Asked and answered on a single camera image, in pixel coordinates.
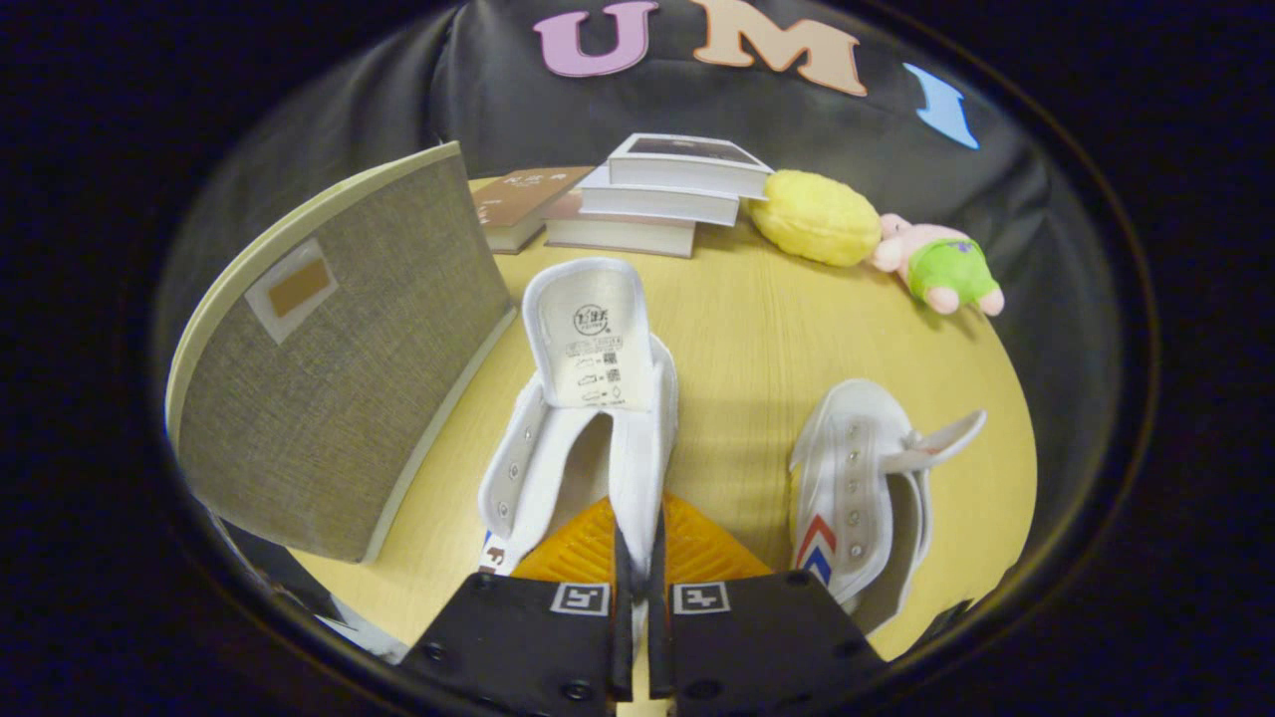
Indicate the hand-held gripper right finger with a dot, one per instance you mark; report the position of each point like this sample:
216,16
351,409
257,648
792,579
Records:
659,647

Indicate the brown cover book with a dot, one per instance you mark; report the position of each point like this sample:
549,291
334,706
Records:
523,194

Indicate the grey fabric storage box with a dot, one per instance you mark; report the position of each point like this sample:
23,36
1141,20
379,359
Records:
339,398

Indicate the black backdrop cloth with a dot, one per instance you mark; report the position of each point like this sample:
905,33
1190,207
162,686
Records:
478,90

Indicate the white book with portrait cover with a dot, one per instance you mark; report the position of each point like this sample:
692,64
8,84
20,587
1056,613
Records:
677,174

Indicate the pink and green plush toy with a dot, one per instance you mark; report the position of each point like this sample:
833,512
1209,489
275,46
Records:
941,267

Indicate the plain white book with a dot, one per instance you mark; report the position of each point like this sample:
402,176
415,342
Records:
657,206

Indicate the thick reddish cover book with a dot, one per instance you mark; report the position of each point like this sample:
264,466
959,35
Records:
618,237

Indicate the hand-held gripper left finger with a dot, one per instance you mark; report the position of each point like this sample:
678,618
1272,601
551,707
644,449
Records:
623,647

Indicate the yellow round plush toy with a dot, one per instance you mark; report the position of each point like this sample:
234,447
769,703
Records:
815,217

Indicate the white canvas shoe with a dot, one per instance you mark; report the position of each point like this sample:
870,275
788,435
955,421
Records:
588,339
857,468

